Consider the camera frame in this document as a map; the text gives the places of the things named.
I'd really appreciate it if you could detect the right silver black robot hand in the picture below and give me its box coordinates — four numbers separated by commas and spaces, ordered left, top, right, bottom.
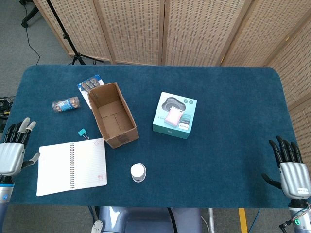
261, 135, 311, 200

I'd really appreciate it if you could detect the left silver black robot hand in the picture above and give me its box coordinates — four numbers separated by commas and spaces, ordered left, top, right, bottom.
0, 117, 41, 177

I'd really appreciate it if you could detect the open brown cardboard box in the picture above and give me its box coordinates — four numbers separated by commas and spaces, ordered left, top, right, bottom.
87, 82, 140, 149

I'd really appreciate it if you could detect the teal product box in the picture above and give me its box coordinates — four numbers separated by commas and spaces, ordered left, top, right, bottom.
152, 91, 198, 140

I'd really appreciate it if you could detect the black floor cable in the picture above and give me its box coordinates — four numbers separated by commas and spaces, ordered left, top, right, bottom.
20, 0, 41, 66

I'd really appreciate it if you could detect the open spiral notebook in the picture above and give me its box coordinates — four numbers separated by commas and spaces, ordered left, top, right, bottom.
36, 137, 108, 197

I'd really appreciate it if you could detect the white capped small bottle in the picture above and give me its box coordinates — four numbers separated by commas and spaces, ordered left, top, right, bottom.
130, 163, 147, 183

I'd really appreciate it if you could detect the blue white snack packet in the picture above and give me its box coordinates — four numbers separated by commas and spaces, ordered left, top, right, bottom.
77, 74, 105, 109

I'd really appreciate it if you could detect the blue table mat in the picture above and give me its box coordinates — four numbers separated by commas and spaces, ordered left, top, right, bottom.
0, 64, 311, 209

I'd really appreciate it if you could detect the woven folding screen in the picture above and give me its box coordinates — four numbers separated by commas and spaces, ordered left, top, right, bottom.
33, 0, 311, 168

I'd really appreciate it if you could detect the clear cylindrical snack jar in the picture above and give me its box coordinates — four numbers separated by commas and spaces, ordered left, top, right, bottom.
52, 96, 81, 113

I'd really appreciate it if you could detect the black tripod stand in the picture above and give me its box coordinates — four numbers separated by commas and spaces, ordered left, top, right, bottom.
19, 0, 104, 66

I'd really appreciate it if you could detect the black cable bundle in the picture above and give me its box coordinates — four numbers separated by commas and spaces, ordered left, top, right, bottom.
0, 96, 16, 133

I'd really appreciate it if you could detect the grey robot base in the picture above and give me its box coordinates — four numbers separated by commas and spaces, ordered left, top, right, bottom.
91, 206, 204, 233

